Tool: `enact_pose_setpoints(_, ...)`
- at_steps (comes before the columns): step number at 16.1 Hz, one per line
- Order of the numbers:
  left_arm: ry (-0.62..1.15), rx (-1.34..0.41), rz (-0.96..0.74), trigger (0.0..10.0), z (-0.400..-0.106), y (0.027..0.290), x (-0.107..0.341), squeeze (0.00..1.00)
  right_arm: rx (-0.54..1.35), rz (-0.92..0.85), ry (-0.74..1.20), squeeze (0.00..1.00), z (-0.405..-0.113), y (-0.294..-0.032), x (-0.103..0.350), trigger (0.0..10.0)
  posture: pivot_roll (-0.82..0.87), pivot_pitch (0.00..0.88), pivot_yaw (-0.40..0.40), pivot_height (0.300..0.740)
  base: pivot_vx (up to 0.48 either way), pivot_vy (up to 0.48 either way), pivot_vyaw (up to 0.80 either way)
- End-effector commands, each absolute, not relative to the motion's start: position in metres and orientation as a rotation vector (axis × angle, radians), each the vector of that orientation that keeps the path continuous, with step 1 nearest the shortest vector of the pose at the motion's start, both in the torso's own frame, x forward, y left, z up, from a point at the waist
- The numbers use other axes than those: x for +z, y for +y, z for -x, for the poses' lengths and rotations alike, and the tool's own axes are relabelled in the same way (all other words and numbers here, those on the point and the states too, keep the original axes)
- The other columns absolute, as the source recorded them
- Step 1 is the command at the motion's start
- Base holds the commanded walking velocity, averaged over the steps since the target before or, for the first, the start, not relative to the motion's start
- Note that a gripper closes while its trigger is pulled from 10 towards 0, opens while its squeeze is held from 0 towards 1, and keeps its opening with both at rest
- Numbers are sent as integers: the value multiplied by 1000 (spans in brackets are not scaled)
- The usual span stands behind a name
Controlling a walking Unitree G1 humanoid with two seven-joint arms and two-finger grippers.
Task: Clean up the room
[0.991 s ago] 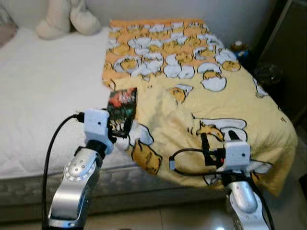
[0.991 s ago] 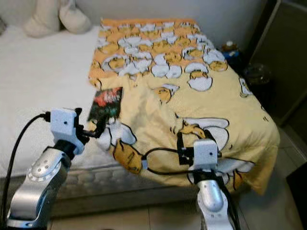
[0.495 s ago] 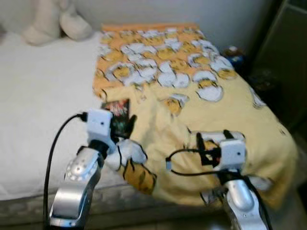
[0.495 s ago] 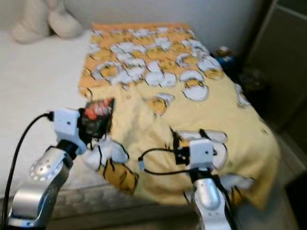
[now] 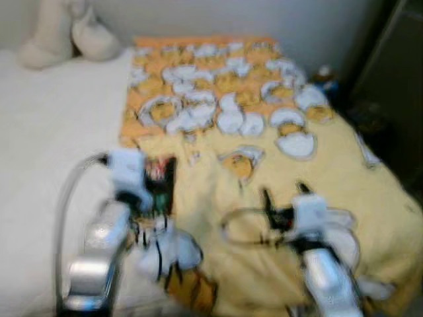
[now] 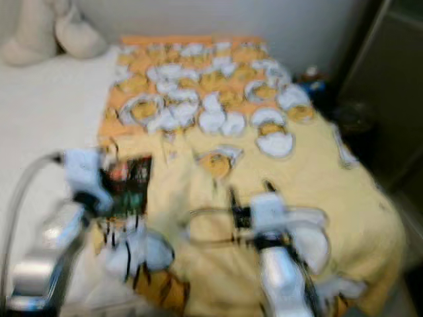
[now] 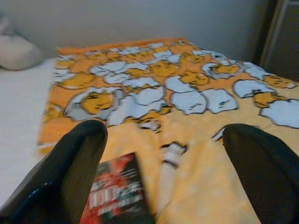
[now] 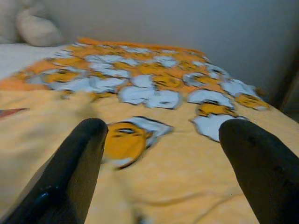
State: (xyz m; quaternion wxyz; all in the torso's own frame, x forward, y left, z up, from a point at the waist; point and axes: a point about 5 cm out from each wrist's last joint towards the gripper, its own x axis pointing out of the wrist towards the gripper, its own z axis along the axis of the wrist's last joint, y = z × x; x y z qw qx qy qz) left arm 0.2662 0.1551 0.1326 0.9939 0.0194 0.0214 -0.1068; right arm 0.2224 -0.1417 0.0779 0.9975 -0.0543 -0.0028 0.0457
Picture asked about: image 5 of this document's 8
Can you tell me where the dark cabinet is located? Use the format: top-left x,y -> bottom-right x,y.
344,0 -> 423,205

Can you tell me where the small blue bottle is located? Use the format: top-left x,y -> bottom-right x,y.
316,65 -> 341,93

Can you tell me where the white quilted mattress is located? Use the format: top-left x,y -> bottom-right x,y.
0,46 -> 143,314

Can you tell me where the dark cover book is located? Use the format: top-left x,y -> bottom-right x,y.
142,155 -> 178,219

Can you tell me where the yellow cartoon print blanket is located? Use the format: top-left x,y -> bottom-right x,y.
119,34 -> 423,317

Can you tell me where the beige plush toy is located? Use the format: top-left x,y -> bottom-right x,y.
19,0 -> 123,70

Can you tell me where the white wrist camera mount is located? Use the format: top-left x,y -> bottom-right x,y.
106,149 -> 154,211
291,194 -> 331,242

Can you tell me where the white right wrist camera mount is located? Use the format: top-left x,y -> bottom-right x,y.
291,194 -> 331,242

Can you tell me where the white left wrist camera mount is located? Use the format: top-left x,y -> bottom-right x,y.
106,149 -> 154,211

